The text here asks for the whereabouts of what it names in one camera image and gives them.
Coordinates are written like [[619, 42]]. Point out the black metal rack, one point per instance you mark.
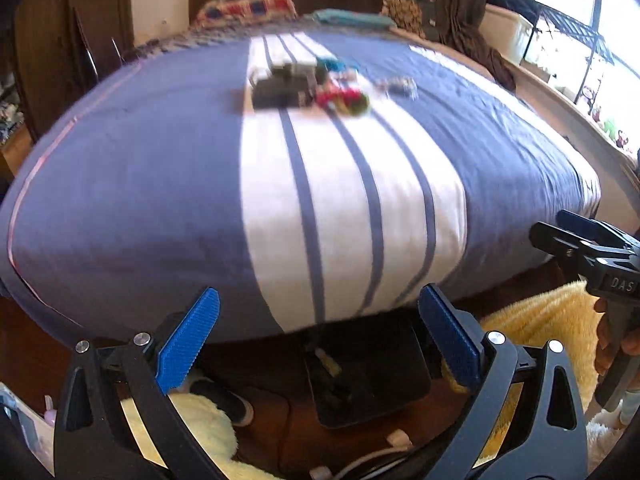
[[575, 25]]

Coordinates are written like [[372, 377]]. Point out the blue grey wrapper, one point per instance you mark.
[[401, 87]]

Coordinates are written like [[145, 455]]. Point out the grey small box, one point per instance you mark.
[[295, 67]]

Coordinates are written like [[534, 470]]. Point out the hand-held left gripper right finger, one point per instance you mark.
[[450, 340]]

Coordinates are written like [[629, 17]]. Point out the brown spotted cushion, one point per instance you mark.
[[407, 10]]

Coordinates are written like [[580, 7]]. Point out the red packet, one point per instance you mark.
[[337, 94]]

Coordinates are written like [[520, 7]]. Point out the small toys on sill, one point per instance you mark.
[[607, 120]]

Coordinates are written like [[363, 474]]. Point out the dark brown wardrobe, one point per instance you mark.
[[70, 35]]

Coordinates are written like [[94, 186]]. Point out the teal small packet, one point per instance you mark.
[[332, 64]]

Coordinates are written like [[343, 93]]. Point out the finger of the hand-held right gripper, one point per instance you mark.
[[585, 225], [555, 242]]

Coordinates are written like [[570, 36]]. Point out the teal pillow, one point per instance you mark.
[[350, 17]]

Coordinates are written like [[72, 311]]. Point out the blue white striped bedspread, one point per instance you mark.
[[165, 185]]

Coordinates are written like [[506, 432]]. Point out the person's right hand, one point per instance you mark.
[[605, 340]]

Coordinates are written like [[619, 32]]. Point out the black bin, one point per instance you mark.
[[370, 375]]

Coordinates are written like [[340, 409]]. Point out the white storage box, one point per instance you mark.
[[505, 30]]

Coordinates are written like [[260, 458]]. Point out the black white slipper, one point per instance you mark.
[[225, 402]]

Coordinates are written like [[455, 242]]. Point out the dark green bottle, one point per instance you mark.
[[280, 91]]

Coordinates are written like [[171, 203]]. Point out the grey patterned bed sheet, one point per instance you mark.
[[210, 37]]

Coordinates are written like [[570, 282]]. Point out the red blue patterned pillow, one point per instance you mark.
[[245, 7]]

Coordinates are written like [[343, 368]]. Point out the green round item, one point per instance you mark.
[[357, 104]]

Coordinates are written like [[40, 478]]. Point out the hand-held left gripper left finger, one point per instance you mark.
[[187, 340]]

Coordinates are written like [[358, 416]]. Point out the cream fluffy rug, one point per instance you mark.
[[200, 435]]

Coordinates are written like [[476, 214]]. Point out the dark brown hanging cloth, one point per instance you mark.
[[465, 15]]

